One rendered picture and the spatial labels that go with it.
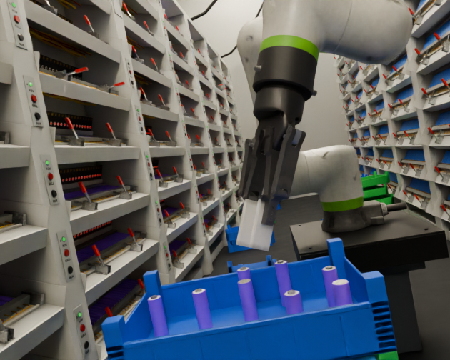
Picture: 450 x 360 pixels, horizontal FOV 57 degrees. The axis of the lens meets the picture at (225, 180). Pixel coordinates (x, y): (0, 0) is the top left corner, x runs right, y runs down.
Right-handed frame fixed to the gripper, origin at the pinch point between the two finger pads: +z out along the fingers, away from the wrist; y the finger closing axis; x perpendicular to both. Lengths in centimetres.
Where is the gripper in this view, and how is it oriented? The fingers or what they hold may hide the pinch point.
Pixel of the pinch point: (256, 225)
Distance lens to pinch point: 61.0
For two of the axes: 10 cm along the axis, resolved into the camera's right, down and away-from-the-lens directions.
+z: -2.0, 9.7, -1.5
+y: -4.5, 0.4, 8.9
